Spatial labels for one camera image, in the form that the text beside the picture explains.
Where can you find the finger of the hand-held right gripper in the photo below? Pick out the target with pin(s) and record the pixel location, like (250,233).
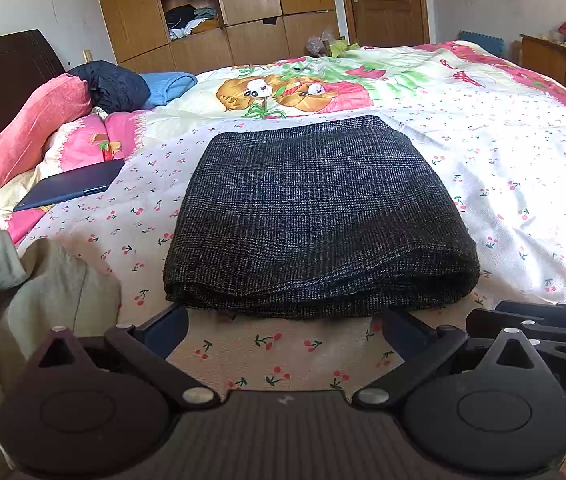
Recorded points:
(553,307)
(493,321)

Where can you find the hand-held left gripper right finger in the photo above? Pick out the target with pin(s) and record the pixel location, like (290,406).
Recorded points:
(405,330)

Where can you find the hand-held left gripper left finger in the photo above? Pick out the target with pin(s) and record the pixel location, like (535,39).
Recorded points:
(165,332)

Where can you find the dark grey plaid pants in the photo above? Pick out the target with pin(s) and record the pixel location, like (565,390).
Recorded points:
(313,210)

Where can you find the beige cloth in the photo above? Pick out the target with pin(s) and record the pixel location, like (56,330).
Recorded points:
(38,310)

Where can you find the cartoon printed cherry blanket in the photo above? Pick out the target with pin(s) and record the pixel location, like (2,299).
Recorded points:
(513,160)

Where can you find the dark blue tablet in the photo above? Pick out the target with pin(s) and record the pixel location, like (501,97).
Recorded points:
(73,185)

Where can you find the pink printed quilt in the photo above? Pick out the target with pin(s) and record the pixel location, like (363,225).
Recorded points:
(83,140)

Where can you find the pink pillow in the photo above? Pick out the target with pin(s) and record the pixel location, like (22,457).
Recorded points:
(28,130)

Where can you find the light blue folded cloth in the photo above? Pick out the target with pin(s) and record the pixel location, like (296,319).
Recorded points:
(168,87)

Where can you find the wooden desk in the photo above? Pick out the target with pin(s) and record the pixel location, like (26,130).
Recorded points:
(543,60)

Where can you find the dark blue jacket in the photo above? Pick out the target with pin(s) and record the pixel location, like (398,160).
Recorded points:
(113,85)

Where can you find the blue foam mat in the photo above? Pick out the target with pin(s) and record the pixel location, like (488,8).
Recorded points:
(483,42)

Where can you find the clear plastic bag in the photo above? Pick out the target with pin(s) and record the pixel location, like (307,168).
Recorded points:
(323,42)

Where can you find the clothes pile in wardrobe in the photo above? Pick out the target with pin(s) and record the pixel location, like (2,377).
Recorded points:
(190,22)

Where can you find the wooden door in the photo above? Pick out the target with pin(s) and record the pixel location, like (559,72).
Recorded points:
(388,0)

